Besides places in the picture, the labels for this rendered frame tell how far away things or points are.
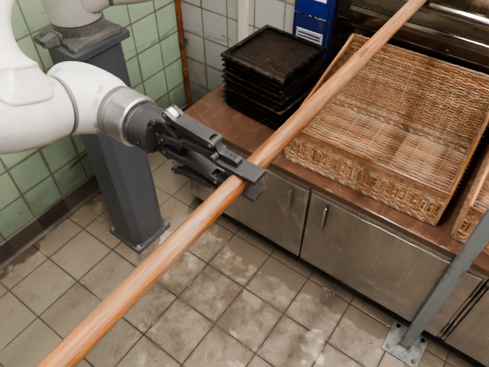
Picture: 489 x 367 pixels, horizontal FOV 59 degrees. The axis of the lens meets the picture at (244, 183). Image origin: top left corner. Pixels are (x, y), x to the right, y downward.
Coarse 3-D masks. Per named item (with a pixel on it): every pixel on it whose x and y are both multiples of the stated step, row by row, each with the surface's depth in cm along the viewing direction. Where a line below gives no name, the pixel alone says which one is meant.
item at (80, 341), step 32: (416, 0) 99; (384, 32) 89; (352, 64) 81; (320, 96) 75; (288, 128) 69; (256, 160) 64; (224, 192) 60; (192, 224) 56; (160, 256) 53; (128, 288) 50; (96, 320) 47; (64, 352) 45
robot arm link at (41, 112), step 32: (0, 0) 60; (0, 32) 60; (0, 64) 59; (32, 64) 62; (0, 96) 58; (32, 96) 61; (64, 96) 66; (0, 128) 58; (32, 128) 62; (64, 128) 67
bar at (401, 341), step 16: (384, 0) 112; (400, 0) 109; (448, 16) 105; (464, 16) 103; (480, 16) 101; (480, 224) 109; (480, 240) 112; (464, 256) 118; (448, 272) 126; (464, 272) 122; (448, 288) 130; (432, 304) 139; (416, 320) 150; (400, 336) 168; (416, 336) 156; (400, 352) 164; (416, 352) 164
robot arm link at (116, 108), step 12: (108, 96) 70; (120, 96) 69; (132, 96) 69; (144, 96) 70; (108, 108) 69; (120, 108) 68; (132, 108) 69; (108, 120) 69; (120, 120) 68; (108, 132) 71; (120, 132) 69; (132, 144) 73
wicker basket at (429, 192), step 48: (384, 48) 155; (336, 96) 174; (384, 96) 163; (432, 96) 154; (480, 96) 145; (288, 144) 151; (336, 144) 136; (432, 144) 158; (384, 192) 136; (432, 192) 125
